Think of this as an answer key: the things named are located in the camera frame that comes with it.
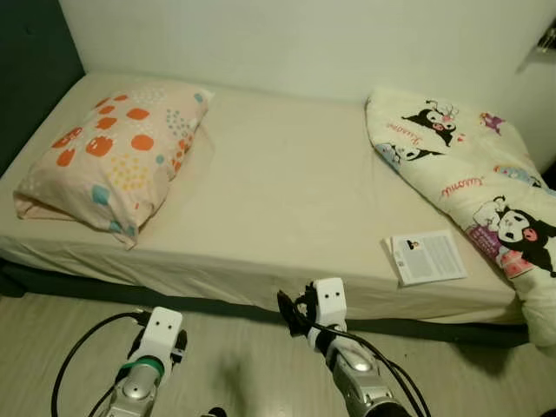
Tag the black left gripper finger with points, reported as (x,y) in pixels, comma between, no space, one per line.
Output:
(181,349)

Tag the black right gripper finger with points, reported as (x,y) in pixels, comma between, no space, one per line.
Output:
(287,314)

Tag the white paperback book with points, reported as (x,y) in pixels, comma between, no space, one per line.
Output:
(427,258)

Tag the cream cartoon print blanket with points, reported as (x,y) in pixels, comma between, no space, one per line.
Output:
(469,174)

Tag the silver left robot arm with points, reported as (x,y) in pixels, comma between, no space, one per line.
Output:
(137,387)

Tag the cream bed mattress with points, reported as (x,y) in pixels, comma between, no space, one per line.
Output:
(287,200)

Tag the pink pillow with orange spots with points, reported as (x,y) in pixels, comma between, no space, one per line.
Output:
(113,165)

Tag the black wardrobe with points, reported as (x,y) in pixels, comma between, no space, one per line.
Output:
(551,174)

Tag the silver window latch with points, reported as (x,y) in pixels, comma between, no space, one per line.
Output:
(547,39)

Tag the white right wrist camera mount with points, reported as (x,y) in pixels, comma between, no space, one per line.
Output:
(331,304)

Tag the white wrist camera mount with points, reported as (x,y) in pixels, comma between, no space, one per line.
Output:
(163,330)
(331,304)

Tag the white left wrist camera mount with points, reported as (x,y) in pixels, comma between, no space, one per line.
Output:
(163,330)

